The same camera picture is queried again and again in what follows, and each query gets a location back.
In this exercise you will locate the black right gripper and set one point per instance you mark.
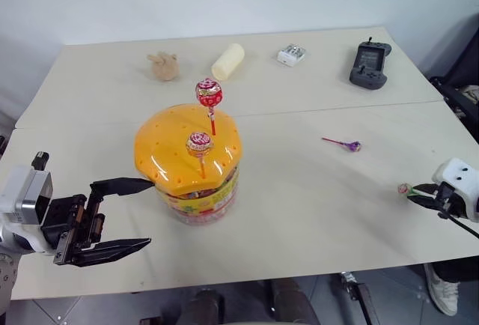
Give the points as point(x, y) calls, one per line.
point(449, 195)

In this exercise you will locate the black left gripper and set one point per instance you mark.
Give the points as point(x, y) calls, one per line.
point(65, 220)

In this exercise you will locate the green stick lollipop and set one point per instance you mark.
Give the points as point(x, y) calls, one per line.
point(403, 189)

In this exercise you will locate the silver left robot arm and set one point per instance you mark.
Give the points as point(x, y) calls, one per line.
point(5, 276)

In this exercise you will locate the clear plastic candy jar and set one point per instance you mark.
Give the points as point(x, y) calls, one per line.
point(204, 203)

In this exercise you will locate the yellow perforated jar lid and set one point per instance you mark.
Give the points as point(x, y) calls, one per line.
point(179, 145)

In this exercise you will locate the dark trouser leg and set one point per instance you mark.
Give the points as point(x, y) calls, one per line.
point(458, 269)

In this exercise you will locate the purple wrapped lollipop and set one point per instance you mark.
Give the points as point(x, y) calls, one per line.
point(351, 146)

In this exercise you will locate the white sneaker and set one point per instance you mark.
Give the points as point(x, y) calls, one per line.
point(443, 291)

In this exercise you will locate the orange wrapped lollipop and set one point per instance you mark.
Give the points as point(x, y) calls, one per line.
point(197, 144)

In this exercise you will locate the black metal stand leg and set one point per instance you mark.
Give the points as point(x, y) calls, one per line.
point(355, 291)

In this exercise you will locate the black chair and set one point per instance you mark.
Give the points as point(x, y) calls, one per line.
point(462, 74)

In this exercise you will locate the grey handheld game console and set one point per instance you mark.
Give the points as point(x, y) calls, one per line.
point(368, 66)

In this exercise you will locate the red wrapped lollipop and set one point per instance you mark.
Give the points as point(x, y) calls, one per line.
point(209, 94)

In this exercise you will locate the beige plush toy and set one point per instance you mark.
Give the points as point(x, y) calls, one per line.
point(163, 67)

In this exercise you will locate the white battery charger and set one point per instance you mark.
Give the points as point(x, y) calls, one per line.
point(292, 55)

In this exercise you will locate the pale yellow foam roll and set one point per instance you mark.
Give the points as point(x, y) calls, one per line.
point(228, 61)

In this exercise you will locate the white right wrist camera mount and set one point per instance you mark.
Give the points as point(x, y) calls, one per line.
point(458, 173)

